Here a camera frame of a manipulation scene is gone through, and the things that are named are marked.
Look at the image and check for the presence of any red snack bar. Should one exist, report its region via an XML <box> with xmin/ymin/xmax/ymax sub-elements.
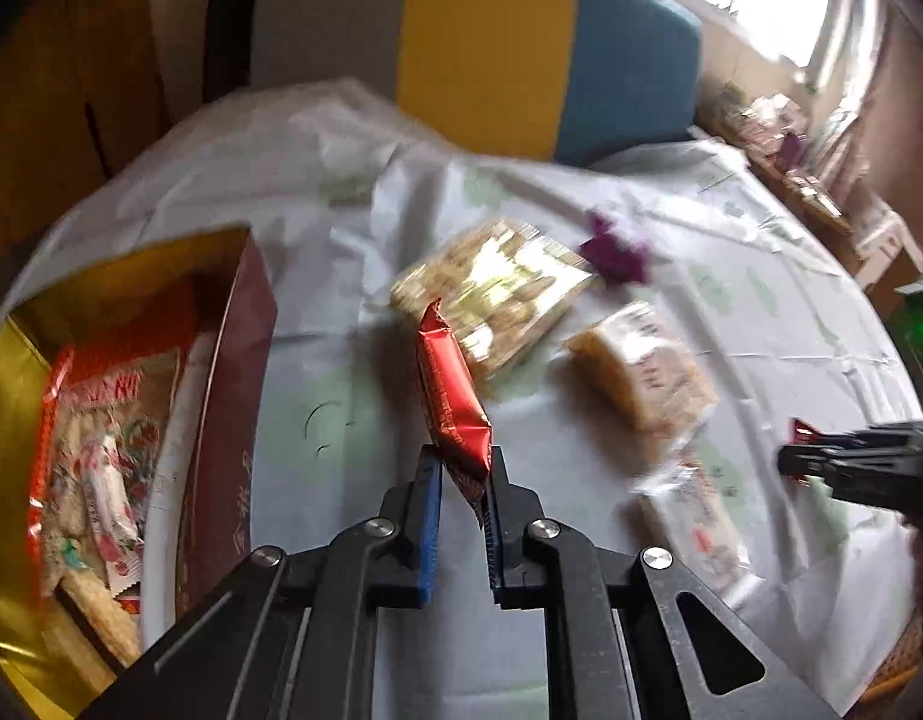
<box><xmin>416</xmin><ymin>299</ymin><xmax>493</xmax><ymax>527</ymax></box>

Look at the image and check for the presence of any white grey snack pack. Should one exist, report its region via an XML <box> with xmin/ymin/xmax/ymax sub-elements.
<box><xmin>637</xmin><ymin>460</ymin><xmax>764</xmax><ymax>608</ymax></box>

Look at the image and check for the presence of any golden crumb cake pack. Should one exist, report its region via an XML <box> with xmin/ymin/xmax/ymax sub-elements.
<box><xmin>566</xmin><ymin>301</ymin><xmax>718</xmax><ymax>447</ymax></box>

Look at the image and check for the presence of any long brown white snack pack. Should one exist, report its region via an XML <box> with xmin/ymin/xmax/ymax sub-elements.
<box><xmin>139</xmin><ymin>332</ymin><xmax>217</xmax><ymax>650</ymax></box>

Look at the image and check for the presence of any purple candy wrapper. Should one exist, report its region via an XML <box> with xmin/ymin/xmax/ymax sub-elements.
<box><xmin>579</xmin><ymin>211</ymin><xmax>651</xmax><ymax>284</ymax></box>

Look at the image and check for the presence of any floral white candy bar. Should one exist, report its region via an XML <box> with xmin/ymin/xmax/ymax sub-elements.
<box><xmin>79</xmin><ymin>433</ymin><xmax>142</xmax><ymax>596</ymax></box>

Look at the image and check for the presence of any large red dragon snack bag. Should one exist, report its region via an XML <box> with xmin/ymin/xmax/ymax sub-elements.
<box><xmin>25</xmin><ymin>291</ymin><xmax>202</xmax><ymax>602</ymax></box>

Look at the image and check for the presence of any green-tied cracker stick pack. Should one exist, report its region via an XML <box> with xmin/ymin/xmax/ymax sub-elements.
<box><xmin>56</xmin><ymin>539</ymin><xmax>142</xmax><ymax>668</ymax></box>

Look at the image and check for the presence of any small red candy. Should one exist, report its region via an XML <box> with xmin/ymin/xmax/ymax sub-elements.
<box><xmin>786</xmin><ymin>418</ymin><xmax>829</xmax><ymax>484</ymax></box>

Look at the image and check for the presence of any rice cracker block pack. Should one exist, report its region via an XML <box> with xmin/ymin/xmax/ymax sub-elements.
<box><xmin>390</xmin><ymin>220</ymin><xmax>595</xmax><ymax>380</ymax></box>

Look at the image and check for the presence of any white green-print tablecloth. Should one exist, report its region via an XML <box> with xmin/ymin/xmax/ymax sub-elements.
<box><xmin>0</xmin><ymin>78</ymin><xmax>923</xmax><ymax>720</ymax></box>

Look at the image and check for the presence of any gold tin box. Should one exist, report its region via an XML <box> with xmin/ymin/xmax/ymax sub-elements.
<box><xmin>0</xmin><ymin>226</ymin><xmax>278</xmax><ymax>718</ymax></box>

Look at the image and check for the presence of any wooden side shelf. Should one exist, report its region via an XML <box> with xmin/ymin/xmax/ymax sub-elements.
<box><xmin>696</xmin><ymin>85</ymin><xmax>923</xmax><ymax>294</ymax></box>

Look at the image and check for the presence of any grey yellow blue chair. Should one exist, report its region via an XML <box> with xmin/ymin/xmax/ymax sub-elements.
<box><xmin>250</xmin><ymin>0</ymin><xmax>701</xmax><ymax>167</ymax></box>

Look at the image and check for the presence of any black rolled mat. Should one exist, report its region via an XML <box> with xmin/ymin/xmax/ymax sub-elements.
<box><xmin>201</xmin><ymin>0</ymin><xmax>256</xmax><ymax>104</ymax></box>

